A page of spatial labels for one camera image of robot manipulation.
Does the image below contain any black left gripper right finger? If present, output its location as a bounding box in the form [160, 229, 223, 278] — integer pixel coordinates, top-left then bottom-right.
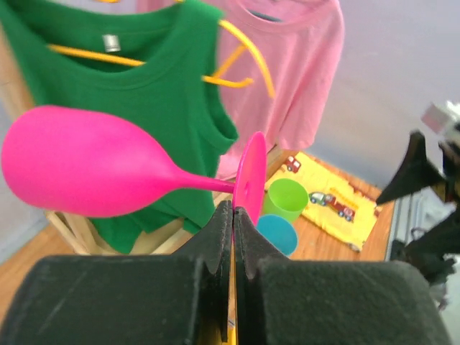
[234, 208, 451, 344]

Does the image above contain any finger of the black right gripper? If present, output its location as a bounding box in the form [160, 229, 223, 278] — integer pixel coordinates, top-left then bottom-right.
[376, 131, 444, 205]

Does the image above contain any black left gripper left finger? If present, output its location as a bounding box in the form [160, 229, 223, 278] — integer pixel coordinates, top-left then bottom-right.
[1, 201, 233, 344]

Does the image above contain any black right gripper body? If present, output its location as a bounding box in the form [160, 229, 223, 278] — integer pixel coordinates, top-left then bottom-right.
[436, 141, 459, 205]

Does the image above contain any blue plastic wine glass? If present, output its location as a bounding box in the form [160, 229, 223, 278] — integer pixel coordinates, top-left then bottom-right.
[256, 214, 298, 257]

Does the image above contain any green plastic wine glass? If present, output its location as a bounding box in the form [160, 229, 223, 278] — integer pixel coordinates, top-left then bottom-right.
[262, 178, 310, 223]

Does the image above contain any pink plastic wine glass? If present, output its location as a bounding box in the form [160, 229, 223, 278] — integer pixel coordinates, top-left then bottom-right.
[1, 106, 267, 221]

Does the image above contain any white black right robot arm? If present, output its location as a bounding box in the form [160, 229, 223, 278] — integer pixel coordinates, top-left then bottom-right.
[377, 130, 459, 311]

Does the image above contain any wooden clothes rack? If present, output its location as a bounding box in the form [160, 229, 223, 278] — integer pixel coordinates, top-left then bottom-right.
[1, 33, 296, 255]

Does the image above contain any yellow cartoon vehicle cloth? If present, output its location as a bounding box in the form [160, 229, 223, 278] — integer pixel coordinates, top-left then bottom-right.
[265, 152, 381, 252]

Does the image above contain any pink t-shirt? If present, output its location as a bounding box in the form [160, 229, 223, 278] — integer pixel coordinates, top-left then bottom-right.
[138, 0, 346, 180]

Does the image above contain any yellow clothes hanger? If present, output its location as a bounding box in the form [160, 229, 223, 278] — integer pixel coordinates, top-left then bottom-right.
[48, 0, 277, 100]

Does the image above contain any green tank top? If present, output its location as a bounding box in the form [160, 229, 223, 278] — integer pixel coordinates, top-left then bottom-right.
[0, 0, 240, 254]

